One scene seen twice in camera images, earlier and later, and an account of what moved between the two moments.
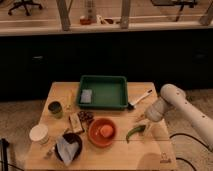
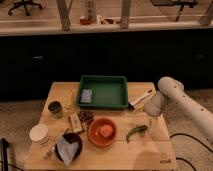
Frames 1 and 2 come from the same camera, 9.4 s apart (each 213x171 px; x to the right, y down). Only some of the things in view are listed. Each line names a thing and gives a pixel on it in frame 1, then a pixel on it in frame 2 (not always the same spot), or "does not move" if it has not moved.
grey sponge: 86,96 does not move
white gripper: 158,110 to 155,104
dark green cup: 55,108 does not move
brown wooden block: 75,122 does not move
